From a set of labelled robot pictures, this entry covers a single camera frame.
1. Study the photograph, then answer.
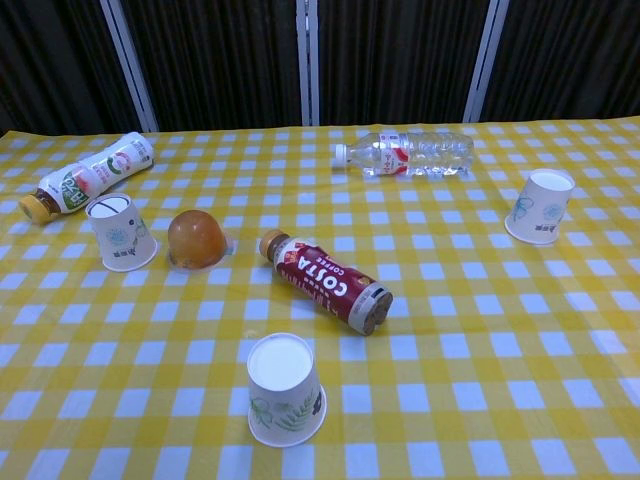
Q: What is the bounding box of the paper cup blue flower print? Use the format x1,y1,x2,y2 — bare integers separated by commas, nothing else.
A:
503,168,576,246

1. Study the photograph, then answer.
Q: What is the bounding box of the paper cup green leaf print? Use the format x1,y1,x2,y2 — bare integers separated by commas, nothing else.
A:
246,332,328,448

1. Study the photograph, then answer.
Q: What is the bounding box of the paper cup with line mark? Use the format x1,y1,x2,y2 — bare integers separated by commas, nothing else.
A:
85,192,160,273

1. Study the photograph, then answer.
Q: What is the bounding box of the dark pleated curtain panel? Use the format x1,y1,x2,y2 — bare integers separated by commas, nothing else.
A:
0,0,151,137
482,0,640,124
314,0,494,126
119,0,305,134

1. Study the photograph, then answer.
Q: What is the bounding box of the white screen frame post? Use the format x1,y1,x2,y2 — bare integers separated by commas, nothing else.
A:
294,0,321,127
98,0,160,134
462,0,511,124

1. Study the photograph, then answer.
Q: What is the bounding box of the clear water bottle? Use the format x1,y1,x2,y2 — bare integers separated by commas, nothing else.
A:
333,128,475,178

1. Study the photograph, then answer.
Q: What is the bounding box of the white label tea bottle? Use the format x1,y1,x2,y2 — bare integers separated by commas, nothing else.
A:
18,131,155,224

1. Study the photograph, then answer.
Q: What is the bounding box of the orange jelly cup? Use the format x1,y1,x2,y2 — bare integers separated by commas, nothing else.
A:
166,209,237,271

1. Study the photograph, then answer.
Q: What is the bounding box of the yellow white checked tablecloth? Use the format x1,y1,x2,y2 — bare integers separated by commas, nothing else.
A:
0,117,640,480

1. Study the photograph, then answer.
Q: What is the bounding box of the red Costa coffee bottle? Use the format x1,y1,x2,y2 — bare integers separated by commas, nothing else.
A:
257,228,394,336

